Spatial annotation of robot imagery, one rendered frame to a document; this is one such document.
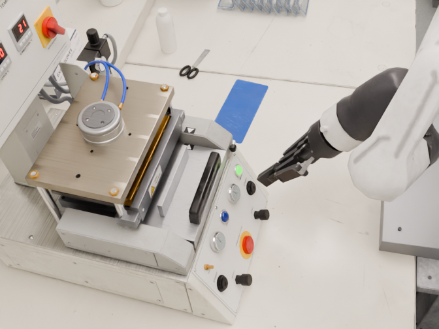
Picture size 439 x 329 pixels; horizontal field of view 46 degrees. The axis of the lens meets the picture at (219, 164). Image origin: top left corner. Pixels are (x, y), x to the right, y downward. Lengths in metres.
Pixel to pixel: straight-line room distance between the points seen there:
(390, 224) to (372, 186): 0.40
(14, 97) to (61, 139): 0.11
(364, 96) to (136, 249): 0.47
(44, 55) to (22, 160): 0.22
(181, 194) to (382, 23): 0.99
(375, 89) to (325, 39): 0.83
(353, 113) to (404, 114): 0.14
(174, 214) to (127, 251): 0.11
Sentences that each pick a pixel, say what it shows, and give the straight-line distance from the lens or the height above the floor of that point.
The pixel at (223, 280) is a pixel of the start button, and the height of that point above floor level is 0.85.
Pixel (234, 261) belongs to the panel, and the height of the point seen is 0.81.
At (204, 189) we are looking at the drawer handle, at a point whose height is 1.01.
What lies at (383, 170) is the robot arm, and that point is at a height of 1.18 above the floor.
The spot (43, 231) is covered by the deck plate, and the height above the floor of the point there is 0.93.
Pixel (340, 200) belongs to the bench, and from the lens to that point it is 1.29.
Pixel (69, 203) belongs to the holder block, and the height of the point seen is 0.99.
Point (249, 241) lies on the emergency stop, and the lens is 1.16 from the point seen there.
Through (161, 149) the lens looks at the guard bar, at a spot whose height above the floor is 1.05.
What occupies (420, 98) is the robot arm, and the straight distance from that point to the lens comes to 0.77.
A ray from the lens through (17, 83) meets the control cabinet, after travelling 0.96.
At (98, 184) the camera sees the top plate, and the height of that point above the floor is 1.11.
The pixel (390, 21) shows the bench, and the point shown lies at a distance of 1.79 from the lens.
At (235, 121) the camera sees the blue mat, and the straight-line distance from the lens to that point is 1.43.
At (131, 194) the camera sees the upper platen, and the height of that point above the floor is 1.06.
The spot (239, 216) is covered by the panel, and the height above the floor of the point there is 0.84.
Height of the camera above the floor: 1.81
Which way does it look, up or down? 52 degrees down
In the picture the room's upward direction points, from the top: 6 degrees counter-clockwise
